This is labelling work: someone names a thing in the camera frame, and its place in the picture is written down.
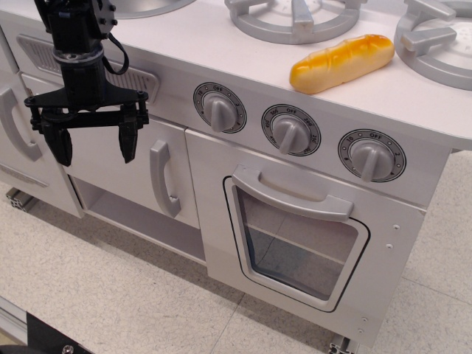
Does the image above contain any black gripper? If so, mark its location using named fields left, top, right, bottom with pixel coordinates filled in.
left=24, top=51, right=149, bottom=167

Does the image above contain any white oven door with window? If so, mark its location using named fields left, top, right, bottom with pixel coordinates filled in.
left=186, top=131, right=425, bottom=346

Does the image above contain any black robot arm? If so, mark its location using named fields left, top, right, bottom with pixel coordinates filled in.
left=24, top=1, right=149, bottom=166

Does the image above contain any white left door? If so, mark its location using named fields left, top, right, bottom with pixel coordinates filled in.
left=1, top=71, right=83, bottom=218

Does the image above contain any white cabinet door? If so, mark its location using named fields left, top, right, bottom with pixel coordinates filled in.
left=65, top=119, right=199, bottom=228

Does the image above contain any grey vent grille panel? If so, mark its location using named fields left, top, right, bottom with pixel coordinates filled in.
left=17, top=35, right=160, bottom=103

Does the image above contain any grey left control knob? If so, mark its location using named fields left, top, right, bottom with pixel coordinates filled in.
left=193, top=83, right=247, bottom=133

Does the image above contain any grey control knob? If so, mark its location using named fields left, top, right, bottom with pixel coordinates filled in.
left=261, top=104, right=322, bottom=156
left=193, top=83, right=247, bottom=133
left=338, top=129, right=406, bottom=183

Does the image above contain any grey middle control knob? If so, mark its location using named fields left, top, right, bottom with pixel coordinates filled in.
left=261, top=104, right=322, bottom=156

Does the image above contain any white toy kitchen body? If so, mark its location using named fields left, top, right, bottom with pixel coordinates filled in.
left=0, top=0, right=472, bottom=340

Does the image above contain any grey left stove burner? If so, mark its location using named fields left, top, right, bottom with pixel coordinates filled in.
left=224, top=1, right=365, bottom=45

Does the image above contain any grey stove burner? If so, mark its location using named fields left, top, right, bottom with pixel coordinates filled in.
left=224, top=1, right=365, bottom=45
left=394, top=1, right=471, bottom=91

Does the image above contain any yellow toy bread loaf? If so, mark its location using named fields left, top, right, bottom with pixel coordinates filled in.
left=289, top=34, right=395, bottom=94

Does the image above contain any grey right control knob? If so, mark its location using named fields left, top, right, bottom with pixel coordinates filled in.
left=338, top=129, right=406, bottom=183

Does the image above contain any grey right stove burner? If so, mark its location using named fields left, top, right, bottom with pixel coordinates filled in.
left=394, top=1, right=471, bottom=91

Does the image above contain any grey left door handle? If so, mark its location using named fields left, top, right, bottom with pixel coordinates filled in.
left=1, top=86, right=41, bottom=162

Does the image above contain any grey cabinet door handle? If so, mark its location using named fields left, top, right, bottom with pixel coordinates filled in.
left=150, top=139, right=181, bottom=218

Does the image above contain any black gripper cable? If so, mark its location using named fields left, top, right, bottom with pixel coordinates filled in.
left=103, top=32, right=131, bottom=74

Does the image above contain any aluminium frame rail left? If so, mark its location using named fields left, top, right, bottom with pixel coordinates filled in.
left=6, top=187, right=38, bottom=212

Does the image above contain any aluminium frame rail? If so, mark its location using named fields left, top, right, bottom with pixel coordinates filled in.
left=6, top=187, right=38, bottom=212
left=328, top=334, right=360, bottom=354

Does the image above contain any black base plate corner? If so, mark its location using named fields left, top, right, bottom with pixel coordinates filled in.
left=0, top=311, right=93, bottom=354

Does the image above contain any grey oven door handle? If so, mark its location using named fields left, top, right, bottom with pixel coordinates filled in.
left=231, top=164, right=354, bottom=223

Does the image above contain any aluminium frame rail right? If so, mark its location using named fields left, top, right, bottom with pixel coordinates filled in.
left=328, top=334, right=360, bottom=354

